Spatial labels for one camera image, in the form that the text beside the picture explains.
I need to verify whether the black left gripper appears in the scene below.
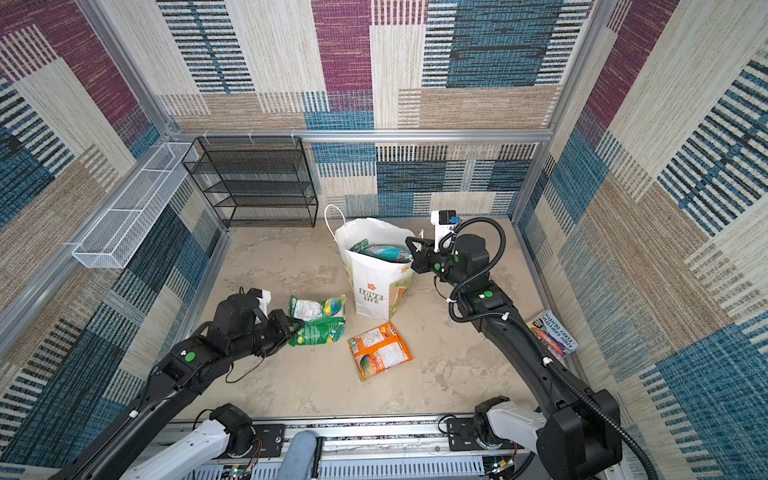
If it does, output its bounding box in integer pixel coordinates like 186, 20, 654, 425
230, 309, 306, 364

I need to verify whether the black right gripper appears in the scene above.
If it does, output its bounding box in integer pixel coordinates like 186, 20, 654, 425
404, 236, 467, 290

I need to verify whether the green snack bag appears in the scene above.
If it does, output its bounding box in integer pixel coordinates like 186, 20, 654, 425
289, 295, 346, 346

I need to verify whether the white paper bag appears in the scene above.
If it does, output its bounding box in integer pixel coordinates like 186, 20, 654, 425
328, 218, 414, 321

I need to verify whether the orange snack bag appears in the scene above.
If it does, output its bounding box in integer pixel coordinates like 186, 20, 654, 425
347, 321, 413, 381

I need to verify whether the teal pink Fox's candy bag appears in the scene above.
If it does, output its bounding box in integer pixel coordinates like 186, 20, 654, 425
359, 245, 413, 264

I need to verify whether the green-yellow snack bag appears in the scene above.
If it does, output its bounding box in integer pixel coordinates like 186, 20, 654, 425
350, 239, 369, 253

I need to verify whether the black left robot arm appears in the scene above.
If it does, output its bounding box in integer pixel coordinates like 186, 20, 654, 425
53, 288, 305, 479

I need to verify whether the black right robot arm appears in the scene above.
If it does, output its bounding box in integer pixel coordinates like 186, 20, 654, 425
405, 232, 631, 479

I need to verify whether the grey cylinder at front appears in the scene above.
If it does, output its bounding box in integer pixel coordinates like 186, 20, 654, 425
276, 431, 318, 480

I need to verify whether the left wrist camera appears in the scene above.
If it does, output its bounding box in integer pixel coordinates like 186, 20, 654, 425
246, 288, 272, 315

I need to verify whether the black corrugated cable hose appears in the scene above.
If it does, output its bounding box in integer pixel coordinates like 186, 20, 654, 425
437, 216, 661, 480

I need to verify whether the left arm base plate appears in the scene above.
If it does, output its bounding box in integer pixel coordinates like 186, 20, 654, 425
213, 423, 286, 460

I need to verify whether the black wire shelf rack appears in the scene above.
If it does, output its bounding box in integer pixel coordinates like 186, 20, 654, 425
182, 136, 319, 228

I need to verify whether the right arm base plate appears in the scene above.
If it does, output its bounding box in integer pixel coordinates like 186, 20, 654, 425
439, 415, 522, 452

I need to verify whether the white wire mesh basket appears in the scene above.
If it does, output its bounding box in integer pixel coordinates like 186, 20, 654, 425
72, 142, 191, 269

